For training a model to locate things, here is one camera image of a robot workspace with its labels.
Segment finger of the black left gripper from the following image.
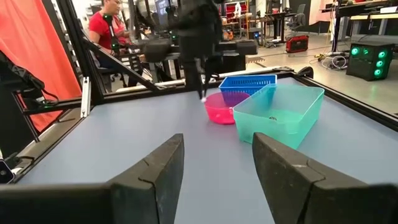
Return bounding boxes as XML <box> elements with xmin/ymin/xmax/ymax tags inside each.
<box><xmin>183</xmin><ymin>58</ymin><xmax>205</xmax><ymax>100</ymax></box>
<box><xmin>203</xmin><ymin>55</ymin><xmax>220</xmax><ymax>98</ymax></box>

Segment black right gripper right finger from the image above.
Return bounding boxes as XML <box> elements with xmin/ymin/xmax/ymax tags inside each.
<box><xmin>252</xmin><ymin>132</ymin><xmax>398</xmax><ymax>224</ymax></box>

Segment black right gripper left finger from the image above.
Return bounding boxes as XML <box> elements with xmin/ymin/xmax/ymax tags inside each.
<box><xmin>0</xmin><ymin>133</ymin><xmax>185</xmax><ymax>224</ymax></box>

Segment blue rectangular plastic basket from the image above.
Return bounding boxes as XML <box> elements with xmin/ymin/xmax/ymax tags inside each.
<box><xmin>218</xmin><ymin>73</ymin><xmax>277</xmax><ymax>98</ymax></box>

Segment black workbench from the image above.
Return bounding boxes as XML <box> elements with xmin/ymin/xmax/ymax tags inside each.
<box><xmin>93</xmin><ymin>40</ymin><xmax>259</xmax><ymax>88</ymax></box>

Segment pink round plastic bowl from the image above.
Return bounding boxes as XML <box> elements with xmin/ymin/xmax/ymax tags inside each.
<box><xmin>203</xmin><ymin>91</ymin><xmax>251</xmax><ymax>125</ymax></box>

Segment red storage shelf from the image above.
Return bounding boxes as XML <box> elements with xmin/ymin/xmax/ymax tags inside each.
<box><xmin>223</xmin><ymin>1</ymin><xmax>249</xmax><ymax>19</ymax></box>

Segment black equipment case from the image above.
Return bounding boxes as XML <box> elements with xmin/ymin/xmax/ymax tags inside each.
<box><xmin>236</xmin><ymin>39</ymin><xmax>259</xmax><ymax>56</ymax></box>

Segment teal plastic basket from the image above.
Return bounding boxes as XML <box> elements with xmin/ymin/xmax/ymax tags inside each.
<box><xmin>232</xmin><ymin>83</ymin><xmax>325</xmax><ymax>149</ymax></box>

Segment red black toolbox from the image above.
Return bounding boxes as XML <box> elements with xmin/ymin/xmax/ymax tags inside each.
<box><xmin>285</xmin><ymin>34</ymin><xmax>310</xmax><ymax>54</ymax></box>

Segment person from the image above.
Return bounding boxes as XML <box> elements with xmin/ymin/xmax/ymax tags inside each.
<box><xmin>88</xmin><ymin>0</ymin><xmax>144</xmax><ymax>88</ymax></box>

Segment grey office chair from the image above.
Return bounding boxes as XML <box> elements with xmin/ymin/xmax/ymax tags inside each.
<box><xmin>285</xmin><ymin>3</ymin><xmax>307</xmax><ymax>32</ymax></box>

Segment black computer green fans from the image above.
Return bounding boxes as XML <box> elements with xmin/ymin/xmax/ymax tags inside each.
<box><xmin>345</xmin><ymin>42</ymin><xmax>396</xmax><ymax>82</ymax></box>

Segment orange red curtain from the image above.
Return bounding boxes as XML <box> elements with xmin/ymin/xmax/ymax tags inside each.
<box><xmin>0</xmin><ymin>0</ymin><xmax>82</xmax><ymax>131</ymax></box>

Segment yellow edged work table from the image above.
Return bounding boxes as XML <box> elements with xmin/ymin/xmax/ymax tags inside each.
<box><xmin>349</xmin><ymin>6</ymin><xmax>398</xmax><ymax>40</ymax></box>

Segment black aluminium table frame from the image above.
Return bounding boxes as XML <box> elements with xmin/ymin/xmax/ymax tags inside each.
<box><xmin>12</xmin><ymin>0</ymin><xmax>398</xmax><ymax>184</ymax></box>

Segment white corner bracket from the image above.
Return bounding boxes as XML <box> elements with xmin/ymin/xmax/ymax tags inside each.
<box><xmin>80</xmin><ymin>76</ymin><xmax>92</xmax><ymax>119</ymax></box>

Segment white floor cable coil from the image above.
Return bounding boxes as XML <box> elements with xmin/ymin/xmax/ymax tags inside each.
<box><xmin>320</xmin><ymin>54</ymin><xmax>349</xmax><ymax>71</ymax></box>

